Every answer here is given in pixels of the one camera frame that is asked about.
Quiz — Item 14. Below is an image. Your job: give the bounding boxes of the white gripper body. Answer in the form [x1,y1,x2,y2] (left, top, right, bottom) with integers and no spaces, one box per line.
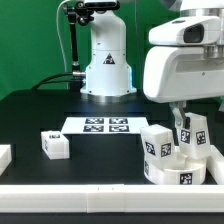
[143,16,224,103]

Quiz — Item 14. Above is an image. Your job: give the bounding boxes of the white marker base sheet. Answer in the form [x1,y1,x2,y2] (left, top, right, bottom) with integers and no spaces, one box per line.
[61,117,148,134]

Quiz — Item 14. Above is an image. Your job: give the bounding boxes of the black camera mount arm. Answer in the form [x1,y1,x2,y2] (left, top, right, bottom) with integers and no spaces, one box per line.
[63,1,94,77]

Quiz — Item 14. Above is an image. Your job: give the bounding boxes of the white left fence piece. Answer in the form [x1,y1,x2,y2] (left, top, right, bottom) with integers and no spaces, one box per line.
[0,145,12,176]

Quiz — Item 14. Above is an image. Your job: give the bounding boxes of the white fence piece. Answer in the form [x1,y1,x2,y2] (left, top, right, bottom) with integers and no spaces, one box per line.
[0,145,12,176]
[207,145,224,185]

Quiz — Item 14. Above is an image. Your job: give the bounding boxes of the white cable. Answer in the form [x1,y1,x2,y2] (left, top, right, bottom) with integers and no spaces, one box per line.
[55,0,73,74]

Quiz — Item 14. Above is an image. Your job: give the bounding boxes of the white right fence piece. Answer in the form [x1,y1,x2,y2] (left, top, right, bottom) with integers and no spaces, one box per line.
[207,145,224,185]

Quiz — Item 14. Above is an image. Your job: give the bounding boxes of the white front fence bar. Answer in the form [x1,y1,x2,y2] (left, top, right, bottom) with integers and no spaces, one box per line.
[0,185,224,213]

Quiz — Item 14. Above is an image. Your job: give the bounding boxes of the black cables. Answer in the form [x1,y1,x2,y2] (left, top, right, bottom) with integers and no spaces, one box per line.
[31,72,86,91]

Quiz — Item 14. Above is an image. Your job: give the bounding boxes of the white round stool seat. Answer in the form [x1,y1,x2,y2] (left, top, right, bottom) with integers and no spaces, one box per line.
[144,153,206,185]

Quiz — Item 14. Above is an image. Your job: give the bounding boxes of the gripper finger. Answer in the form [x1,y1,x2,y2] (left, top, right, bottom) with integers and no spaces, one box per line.
[169,101,190,129]
[219,97,224,112]

